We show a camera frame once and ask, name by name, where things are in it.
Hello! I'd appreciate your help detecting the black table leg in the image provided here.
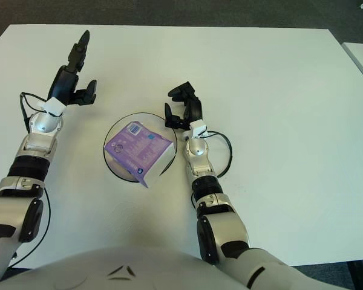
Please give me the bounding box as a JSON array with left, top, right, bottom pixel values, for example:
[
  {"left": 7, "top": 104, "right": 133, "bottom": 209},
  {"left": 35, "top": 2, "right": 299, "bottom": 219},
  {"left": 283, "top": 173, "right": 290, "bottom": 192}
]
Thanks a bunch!
[{"left": 346, "top": 261, "right": 363, "bottom": 290}]

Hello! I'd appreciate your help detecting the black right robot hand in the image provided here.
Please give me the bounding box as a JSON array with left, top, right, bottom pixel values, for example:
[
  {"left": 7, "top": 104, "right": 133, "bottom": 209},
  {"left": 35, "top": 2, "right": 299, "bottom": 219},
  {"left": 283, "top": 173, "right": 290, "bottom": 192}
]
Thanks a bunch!
[{"left": 164, "top": 80, "right": 204, "bottom": 131}]

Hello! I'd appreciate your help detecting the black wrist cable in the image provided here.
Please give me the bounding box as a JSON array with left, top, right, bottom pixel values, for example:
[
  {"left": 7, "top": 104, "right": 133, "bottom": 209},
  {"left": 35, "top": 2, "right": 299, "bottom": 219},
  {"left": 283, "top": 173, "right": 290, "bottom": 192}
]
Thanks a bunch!
[
  {"left": 201, "top": 130, "right": 232, "bottom": 179},
  {"left": 19, "top": 92, "right": 54, "bottom": 132}
]

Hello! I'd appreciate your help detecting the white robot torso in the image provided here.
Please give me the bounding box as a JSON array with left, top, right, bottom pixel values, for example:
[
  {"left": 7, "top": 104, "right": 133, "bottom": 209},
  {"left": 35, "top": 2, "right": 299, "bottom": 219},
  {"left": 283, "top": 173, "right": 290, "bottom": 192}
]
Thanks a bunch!
[{"left": 0, "top": 244, "right": 231, "bottom": 290}]

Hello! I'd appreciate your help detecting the purple tissue paper pack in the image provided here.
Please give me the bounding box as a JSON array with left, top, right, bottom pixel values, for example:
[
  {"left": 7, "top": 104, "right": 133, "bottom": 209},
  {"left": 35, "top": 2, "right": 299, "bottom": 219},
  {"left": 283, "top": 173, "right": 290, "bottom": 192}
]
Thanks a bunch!
[{"left": 103, "top": 121, "right": 175, "bottom": 189}]

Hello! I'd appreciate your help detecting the white plate with black rim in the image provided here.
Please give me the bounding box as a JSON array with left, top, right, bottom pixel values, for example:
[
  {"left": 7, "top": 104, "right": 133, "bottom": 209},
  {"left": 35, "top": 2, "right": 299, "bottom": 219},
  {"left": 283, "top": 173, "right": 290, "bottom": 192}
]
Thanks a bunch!
[{"left": 103, "top": 112, "right": 178, "bottom": 183}]

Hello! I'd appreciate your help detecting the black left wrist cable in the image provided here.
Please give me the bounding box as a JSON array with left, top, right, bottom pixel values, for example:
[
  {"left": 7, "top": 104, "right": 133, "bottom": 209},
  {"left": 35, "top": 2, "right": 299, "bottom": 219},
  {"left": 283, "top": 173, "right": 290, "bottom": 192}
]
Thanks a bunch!
[{"left": 19, "top": 92, "right": 54, "bottom": 132}]

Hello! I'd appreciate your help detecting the black left upper arm cable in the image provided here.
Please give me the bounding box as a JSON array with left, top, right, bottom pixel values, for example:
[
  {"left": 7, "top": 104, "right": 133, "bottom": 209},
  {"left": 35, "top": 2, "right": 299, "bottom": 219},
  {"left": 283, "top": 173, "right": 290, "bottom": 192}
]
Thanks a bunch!
[{"left": 5, "top": 187, "right": 51, "bottom": 268}]

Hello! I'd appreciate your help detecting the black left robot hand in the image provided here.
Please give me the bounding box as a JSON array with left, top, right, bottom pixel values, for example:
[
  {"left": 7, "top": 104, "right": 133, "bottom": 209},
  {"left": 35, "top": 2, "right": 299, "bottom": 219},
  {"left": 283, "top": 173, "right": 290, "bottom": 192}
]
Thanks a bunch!
[{"left": 47, "top": 30, "right": 98, "bottom": 107}]

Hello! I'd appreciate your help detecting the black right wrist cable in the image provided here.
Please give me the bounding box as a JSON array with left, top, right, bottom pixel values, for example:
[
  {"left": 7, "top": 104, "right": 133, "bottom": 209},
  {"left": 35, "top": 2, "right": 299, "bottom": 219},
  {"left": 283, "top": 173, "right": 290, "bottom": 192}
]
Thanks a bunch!
[{"left": 201, "top": 130, "right": 232, "bottom": 179}]

